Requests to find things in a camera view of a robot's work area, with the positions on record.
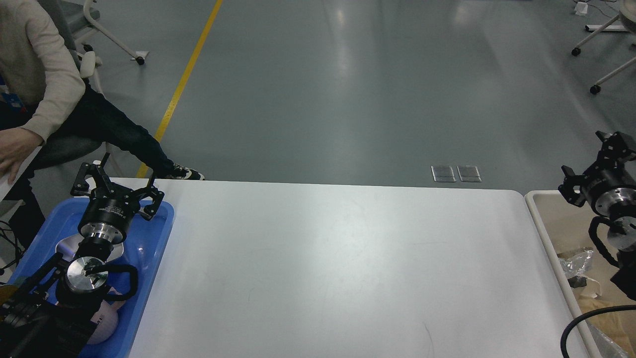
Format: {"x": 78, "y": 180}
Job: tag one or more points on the floor socket plate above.
{"x": 441, "y": 173}
{"x": 468, "y": 173}

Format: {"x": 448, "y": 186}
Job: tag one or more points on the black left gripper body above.
{"x": 108, "y": 218}

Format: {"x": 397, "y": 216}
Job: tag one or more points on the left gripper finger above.
{"x": 149, "y": 191}
{"x": 92, "y": 181}

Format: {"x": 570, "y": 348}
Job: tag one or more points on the pink mug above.
{"x": 107, "y": 320}

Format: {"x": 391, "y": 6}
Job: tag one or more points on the beige waste bin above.
{"x": 564, "y": 228}

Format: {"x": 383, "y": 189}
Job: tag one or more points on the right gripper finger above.
{"x": 617, "y": 149}
{"x": 574, "y": 188}

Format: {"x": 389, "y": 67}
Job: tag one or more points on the person's hand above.
{"x": 16, "y": 144}

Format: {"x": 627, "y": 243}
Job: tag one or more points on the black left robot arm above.
{"x": 51, "y": 312}

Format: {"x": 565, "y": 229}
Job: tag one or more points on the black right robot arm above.
{"x": 614, "y": 238}

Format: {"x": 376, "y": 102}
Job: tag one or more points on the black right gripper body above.
{"x": 611, "y": 192}

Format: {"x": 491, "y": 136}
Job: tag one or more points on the metal rectangular tin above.
{"x": 68, "y": 247}

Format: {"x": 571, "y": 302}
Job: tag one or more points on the floor socket plate right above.
{"x": 468, "y": 173}

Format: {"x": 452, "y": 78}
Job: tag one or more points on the white chair base right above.
{"x": 611, "y": 45}

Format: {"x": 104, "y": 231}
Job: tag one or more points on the blue plastic tray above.
{"x": 143, "y": 248}

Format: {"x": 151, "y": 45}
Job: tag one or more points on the person in beige sweater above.
{"x": 42, "y": 91}

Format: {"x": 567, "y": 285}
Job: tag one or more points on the floor socket plate left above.
{"x": 441, "y": 173}

